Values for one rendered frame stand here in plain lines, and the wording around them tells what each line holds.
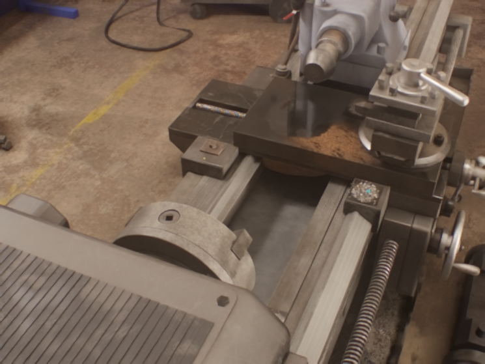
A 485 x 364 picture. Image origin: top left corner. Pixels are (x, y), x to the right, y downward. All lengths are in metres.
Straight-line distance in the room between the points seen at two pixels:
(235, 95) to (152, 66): 2.02
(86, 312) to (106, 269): 0.07
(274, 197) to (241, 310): 1.06
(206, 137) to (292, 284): 0.55
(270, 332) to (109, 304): 0.19
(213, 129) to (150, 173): 1.28
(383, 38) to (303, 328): 1.05
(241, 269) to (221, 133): 0.79
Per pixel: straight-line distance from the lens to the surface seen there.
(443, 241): 1.69
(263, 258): 1.58
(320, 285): 1.36
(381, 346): 1.82
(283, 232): 1.65
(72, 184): 3.02
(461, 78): 3.09
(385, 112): 1.47
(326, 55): 1.61
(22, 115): 3.62
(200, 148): 1.68
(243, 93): 1.91
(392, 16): 1.88
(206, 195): 1.59
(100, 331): 0.70
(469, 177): 1.68
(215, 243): 0.97
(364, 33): 1.81
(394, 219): 1.61
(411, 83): 1.47
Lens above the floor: 1.90
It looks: 41 degrees down
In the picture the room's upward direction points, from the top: straight up
